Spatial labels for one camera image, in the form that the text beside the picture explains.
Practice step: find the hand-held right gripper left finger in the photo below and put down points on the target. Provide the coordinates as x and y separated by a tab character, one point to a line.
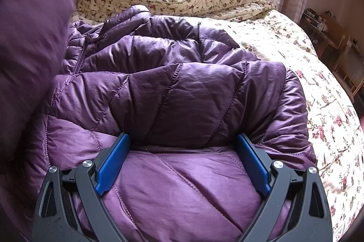
113	165

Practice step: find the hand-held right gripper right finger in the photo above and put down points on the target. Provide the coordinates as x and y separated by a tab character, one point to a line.
254	165

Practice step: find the purple down jacket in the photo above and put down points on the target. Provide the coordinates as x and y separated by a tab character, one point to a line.
176	94

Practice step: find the floral bed sheet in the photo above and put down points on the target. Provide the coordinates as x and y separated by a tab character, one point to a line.
318	94

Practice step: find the wooden chair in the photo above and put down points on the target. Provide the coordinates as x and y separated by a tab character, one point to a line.
348	68

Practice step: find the wooden desk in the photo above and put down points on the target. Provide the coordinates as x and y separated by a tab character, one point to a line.
330	28

